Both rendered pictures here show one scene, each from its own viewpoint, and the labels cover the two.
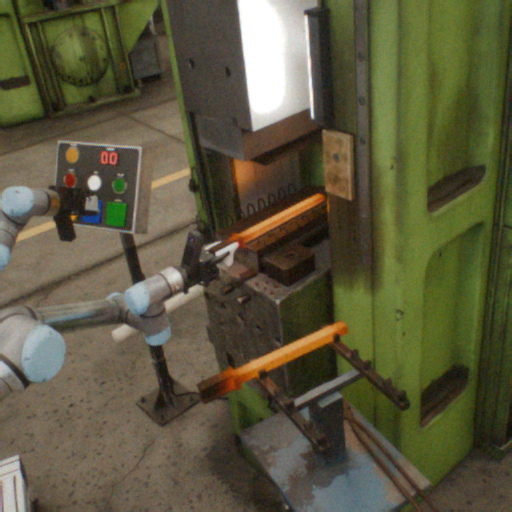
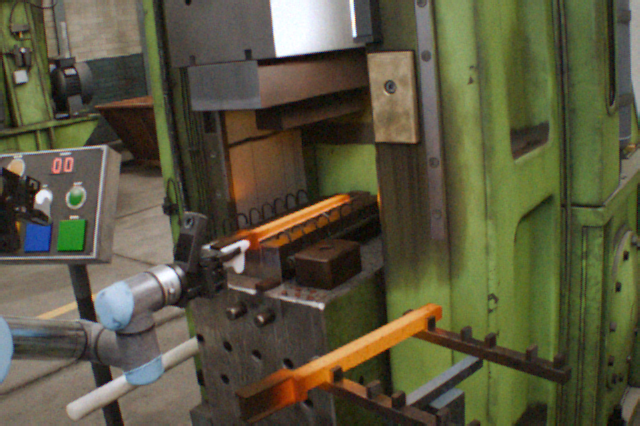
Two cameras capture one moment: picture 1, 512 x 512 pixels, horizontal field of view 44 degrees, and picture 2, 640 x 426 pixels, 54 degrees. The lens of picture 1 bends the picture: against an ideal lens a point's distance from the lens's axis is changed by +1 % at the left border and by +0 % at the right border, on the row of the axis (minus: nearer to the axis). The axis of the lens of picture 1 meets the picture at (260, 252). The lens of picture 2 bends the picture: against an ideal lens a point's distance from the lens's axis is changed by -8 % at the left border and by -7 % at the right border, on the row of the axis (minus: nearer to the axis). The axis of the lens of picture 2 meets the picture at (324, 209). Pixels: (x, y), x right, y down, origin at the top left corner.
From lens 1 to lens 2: 66 cm
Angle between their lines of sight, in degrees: 22
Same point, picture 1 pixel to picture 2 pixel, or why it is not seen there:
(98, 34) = not seen: hidden behind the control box
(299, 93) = (327, 27)
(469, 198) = (542, 155)
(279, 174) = (283, 182)
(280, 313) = (325, 325)
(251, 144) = (269, 86)
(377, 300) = (457, 292)
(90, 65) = not seen: hidden behind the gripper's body
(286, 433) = not seen: outside the picture
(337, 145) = (391, 67)
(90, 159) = (38, 170)
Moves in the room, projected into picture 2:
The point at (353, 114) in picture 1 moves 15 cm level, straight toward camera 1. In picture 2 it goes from (410, 23) to (431, 20)
